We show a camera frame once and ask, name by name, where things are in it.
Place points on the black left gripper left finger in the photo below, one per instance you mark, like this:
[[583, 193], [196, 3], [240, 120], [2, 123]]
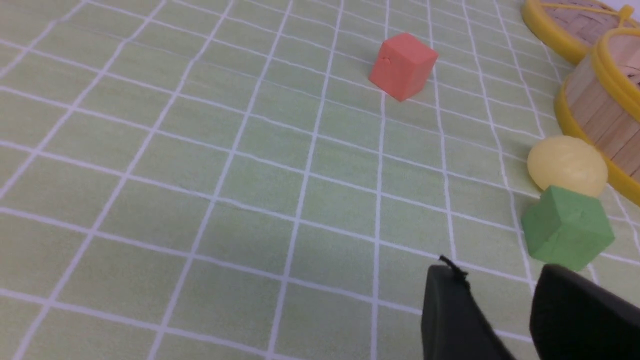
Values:
[[453, 327]]

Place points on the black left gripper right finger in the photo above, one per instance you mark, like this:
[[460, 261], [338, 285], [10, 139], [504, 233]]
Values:
[[572, 318]]

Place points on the pale yellow bun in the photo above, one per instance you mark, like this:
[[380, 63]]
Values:
[[567, 162]]

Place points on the bamboo steamer tray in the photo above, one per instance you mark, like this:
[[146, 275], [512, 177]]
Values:
[[599, 103]]

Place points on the woven bamboo steamer lid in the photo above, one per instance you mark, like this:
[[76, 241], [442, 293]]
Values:
[[571, 27]]

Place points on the green foam cube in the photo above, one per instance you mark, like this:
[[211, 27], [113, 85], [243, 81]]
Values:
[[566, 228]]

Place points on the red foam cube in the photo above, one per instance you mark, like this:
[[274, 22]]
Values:
[[403, 66]]

